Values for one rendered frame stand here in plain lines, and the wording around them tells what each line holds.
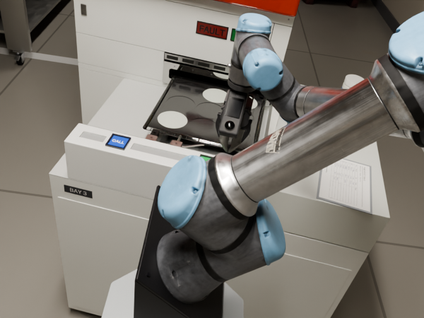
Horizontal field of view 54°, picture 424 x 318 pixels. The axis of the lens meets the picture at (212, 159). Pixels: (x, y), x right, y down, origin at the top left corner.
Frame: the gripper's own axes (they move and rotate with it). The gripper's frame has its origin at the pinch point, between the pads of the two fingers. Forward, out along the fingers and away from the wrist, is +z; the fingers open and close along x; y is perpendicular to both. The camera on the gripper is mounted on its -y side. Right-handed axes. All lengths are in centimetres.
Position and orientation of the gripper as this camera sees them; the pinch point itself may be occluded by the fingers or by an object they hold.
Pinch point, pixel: (228, 149)
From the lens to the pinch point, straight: 111.9
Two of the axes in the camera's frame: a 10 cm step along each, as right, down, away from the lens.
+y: 2.0, -6.0, 7.7
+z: -1.4, 7.6, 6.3
